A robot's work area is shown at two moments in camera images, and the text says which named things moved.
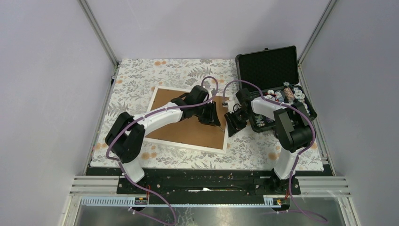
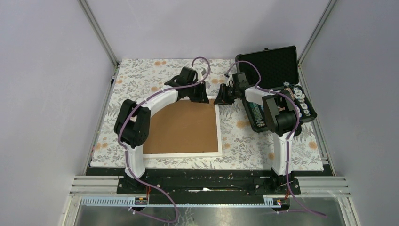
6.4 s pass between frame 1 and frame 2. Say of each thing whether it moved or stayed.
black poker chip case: stayed
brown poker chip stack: stayed
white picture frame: moved
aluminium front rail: stayed
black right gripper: moved
